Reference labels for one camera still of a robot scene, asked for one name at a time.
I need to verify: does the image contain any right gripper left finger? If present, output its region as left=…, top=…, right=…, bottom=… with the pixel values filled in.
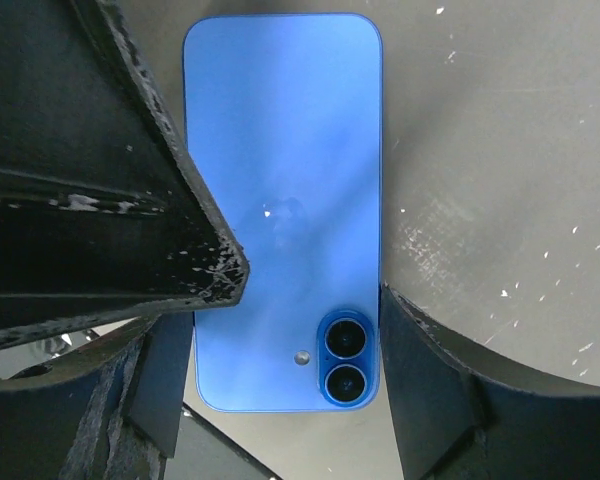
left=0, top=313, right=194, bottom=479

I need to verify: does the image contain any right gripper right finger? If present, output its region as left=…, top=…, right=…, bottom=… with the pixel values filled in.
left=380, top=285, right=600, bottom=479

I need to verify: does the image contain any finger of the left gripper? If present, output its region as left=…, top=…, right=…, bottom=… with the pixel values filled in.
left=0, top=1, right=249, bottom=350

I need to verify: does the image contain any blue phone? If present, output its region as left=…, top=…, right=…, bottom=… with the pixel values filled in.
left=183, top=13, right=383, bottom=413

